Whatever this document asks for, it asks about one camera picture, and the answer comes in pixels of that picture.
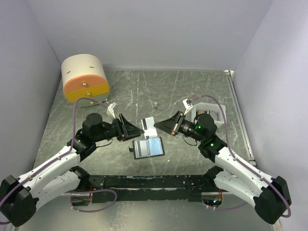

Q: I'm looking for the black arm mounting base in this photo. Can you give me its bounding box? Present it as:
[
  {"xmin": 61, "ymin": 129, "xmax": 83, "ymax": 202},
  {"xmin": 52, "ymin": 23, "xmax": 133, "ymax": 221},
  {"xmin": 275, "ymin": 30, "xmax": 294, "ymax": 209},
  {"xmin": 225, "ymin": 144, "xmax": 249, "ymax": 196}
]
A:
[{"xmin": 60, "ymin": 174, "xmax": 233, "ymax": 205}]

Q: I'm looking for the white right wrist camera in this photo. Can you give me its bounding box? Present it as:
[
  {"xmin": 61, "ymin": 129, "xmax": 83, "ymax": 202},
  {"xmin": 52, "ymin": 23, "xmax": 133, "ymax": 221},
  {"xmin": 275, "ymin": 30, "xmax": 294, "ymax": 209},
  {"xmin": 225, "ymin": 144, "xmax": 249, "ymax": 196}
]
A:
[{"xmin": 182, "ymin": 99, "xmax": 193, "ymax": 115}]

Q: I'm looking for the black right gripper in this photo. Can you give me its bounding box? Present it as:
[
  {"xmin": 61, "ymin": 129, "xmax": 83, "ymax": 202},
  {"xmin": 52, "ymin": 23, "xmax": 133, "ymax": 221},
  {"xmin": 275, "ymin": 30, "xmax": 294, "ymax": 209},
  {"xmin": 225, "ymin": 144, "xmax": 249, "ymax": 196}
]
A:
[{"xmin": 154, "ymin": 110, "xmax": 205, "ymax": 142}]

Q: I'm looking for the white magnetic stripe card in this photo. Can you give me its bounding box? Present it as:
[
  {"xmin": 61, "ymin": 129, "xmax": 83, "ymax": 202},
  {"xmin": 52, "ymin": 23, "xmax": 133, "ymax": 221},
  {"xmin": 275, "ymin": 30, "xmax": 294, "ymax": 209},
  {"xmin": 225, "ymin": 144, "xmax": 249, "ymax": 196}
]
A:
[{"xmin": 141, "ymin": 117, "xmax": 158, "ymax": 139}]

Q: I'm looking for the grey card stack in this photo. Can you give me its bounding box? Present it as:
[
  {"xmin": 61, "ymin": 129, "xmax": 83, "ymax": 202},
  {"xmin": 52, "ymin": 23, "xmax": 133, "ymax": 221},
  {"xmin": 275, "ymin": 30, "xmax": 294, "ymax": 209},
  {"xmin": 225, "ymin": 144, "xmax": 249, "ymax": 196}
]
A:
[{"xmin": 194, "ymin": 110, "xmax": 219, "ymax": 121}]

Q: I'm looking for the aluminium rail frame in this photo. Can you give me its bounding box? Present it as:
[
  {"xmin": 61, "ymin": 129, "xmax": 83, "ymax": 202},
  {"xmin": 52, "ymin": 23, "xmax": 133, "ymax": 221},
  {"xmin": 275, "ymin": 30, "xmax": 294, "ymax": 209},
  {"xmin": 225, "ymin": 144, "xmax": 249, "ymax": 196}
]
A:
[{"xmin": 223, "ymin": 69, "xmax": 282, "ymax": 231}]

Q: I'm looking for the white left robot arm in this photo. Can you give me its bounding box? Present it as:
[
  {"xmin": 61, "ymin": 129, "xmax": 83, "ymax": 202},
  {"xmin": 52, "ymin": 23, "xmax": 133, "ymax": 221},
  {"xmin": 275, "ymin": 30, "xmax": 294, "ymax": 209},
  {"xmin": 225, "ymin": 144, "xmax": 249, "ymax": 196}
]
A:
[{"xmin": 0, "ymin": 113, "xmax": 144, "ymax": 227}]

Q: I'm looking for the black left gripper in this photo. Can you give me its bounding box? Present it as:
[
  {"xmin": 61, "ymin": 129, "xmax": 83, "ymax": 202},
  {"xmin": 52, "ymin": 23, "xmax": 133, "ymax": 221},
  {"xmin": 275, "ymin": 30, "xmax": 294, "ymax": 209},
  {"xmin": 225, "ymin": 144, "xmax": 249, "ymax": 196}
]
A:
[{"xmin": 93, "ymin": 112, "xmax": 143, "ymax": 142}]

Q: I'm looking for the black leather card holder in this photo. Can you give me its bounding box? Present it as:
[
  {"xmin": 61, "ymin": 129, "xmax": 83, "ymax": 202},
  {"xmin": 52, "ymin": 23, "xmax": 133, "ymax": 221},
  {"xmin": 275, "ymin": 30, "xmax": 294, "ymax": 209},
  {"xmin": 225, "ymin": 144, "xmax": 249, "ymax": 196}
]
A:
[{"xmin": 128, "ymin": 137, "xmax": 165, "ymax": 160}]

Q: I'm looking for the beige orange mini drawer cabinet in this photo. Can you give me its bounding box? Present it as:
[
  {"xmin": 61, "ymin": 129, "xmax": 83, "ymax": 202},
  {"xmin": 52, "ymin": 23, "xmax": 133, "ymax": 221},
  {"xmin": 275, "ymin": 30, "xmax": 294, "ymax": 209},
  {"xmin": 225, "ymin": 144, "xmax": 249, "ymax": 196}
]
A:
[{"xmin": 61, "ymin": 54, "xmax": 110, "ymax": 108}]

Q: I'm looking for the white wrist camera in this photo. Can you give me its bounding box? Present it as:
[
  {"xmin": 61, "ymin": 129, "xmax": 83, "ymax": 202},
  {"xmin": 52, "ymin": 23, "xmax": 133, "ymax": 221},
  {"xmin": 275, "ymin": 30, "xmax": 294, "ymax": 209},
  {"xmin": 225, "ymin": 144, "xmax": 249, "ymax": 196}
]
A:
[
  {"xmin": 106, "ymin": 102, "xmax": 118, "ymax": 119},
  {"xmin": 182, "ymin": 99, "xmax": 193, "ymax": 115}
]

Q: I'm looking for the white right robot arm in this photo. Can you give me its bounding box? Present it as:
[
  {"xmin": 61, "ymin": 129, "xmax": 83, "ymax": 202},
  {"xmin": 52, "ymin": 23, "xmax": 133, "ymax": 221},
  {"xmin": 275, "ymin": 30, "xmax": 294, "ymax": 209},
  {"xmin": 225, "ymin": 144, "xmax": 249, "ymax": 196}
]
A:
[{"xmin": 154, "ymin": 111, "xmax": 292, "ymax": 224}]

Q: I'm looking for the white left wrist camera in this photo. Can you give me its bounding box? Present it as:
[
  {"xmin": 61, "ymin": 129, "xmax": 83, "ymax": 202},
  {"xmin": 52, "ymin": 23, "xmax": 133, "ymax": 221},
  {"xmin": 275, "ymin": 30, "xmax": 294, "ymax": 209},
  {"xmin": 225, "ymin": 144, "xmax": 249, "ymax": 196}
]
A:
[{"xmin": 106, "ymin": 102, "xmax": 118, "ymax": 119}]

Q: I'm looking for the white card tray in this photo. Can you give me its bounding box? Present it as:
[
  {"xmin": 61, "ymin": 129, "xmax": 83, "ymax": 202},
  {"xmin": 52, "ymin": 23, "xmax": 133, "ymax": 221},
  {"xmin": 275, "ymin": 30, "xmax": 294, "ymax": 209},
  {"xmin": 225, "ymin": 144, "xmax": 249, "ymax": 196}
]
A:
[{"xmin": 191, "ymin": 103, "xmax": 226, "ymax": 128}]

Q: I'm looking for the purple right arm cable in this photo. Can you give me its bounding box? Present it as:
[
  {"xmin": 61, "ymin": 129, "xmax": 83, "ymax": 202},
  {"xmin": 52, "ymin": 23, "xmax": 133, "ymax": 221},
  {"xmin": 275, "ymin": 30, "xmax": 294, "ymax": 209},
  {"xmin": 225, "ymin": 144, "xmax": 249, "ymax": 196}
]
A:
[{"xmin": 191, "ymin": 95, "xmax": 292, "ymax": 218}]

